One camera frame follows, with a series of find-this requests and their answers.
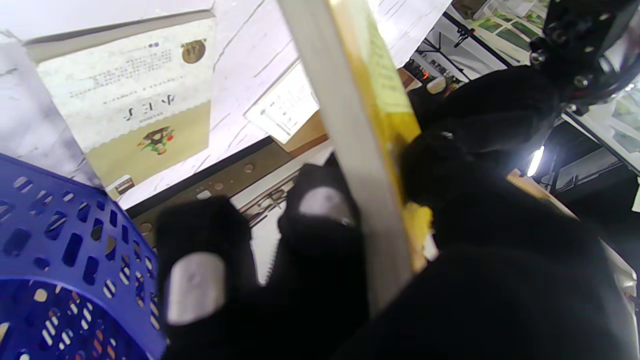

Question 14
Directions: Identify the blue perforated plastic file rack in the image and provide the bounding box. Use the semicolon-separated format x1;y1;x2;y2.
0;152;168;360

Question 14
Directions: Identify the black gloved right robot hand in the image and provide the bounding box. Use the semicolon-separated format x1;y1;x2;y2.
155;132;640;360

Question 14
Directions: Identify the white printed paper sheet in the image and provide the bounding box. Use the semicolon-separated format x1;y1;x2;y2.
244;62;321;146

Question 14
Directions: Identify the large illustrated picture book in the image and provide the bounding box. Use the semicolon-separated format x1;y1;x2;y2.
115;135;351;271

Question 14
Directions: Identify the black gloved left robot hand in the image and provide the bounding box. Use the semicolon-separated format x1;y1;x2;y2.
410;66;562;167

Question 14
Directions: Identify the beige Little Prince book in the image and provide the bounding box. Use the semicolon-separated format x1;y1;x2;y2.
22;10;218;201

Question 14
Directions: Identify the bright white light bar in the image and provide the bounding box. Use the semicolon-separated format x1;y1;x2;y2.
526;145;546;178

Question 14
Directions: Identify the yellow cover book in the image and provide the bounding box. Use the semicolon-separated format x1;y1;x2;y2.
277;0;436;316

